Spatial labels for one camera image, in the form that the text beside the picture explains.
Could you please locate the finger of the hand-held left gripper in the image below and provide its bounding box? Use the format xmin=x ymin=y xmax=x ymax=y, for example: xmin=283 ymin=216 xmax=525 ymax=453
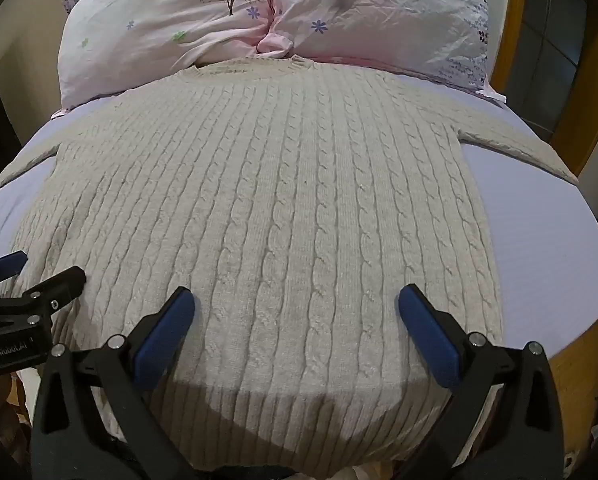
xmin=20 ymin=266 xmax=88 ymax=329
xmin=0 ymin=252 xmax=30 ymax=292

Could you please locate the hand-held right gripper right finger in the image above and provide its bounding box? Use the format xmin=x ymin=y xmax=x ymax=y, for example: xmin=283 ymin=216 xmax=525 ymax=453
xmin=398 ymin=283 xmax=570 ymax=480

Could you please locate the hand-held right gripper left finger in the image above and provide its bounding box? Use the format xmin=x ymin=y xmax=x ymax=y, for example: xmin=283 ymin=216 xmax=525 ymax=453
xmin=31 ymin=286 xmax=206 ymax=480

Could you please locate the beige cable-knit sweater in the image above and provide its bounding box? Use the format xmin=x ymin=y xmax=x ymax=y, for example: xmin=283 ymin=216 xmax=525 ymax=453
xmin=0 ymin=55 xmax=580 ymax=469

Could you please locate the pink floral pillow with tree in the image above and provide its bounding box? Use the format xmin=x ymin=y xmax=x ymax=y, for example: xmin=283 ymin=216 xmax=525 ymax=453
xmin=58 ymin=0 xmax=278 ymax=111

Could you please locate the wooden bed frame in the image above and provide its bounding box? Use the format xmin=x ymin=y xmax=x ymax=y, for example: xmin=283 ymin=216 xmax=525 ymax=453
xmin=492 ymin=0 xmax=598 ymax=178

